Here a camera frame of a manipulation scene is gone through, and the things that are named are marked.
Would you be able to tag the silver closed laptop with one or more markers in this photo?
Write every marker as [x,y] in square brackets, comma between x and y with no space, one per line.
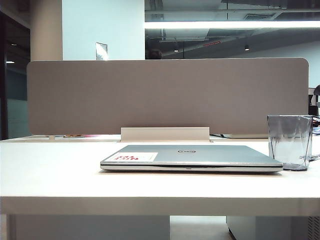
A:
[212,156]

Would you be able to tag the beige fabric desk partition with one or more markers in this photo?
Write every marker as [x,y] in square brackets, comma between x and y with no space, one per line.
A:
[125,100]

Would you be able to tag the white sticker with red letters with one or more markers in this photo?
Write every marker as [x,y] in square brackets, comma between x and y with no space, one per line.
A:
[130,157]

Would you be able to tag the dark-haired person head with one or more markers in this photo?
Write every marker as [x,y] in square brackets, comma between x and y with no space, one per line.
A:
[154,54]

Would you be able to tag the pink and orange papers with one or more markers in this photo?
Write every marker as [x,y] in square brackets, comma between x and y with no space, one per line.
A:
[75,136]

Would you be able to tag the flat white device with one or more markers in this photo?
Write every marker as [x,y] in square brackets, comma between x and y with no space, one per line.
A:
[247,136]

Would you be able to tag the round black ceiling spot lamp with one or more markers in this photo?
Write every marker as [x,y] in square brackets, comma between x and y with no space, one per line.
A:
[246,47]

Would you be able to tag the long white ceiling light strip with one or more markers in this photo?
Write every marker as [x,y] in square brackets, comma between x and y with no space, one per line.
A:
[225,24]

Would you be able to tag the white desk support panel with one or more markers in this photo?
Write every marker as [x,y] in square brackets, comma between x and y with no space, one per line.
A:
[87,228]

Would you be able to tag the black office chair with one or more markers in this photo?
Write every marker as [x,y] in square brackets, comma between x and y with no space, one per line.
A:
[314,105]

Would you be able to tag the blue clutter pile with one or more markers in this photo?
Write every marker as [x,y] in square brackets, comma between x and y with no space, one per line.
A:
[316,130]

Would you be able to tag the framed wall notice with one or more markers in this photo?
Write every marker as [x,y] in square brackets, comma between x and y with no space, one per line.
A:
[101,51]

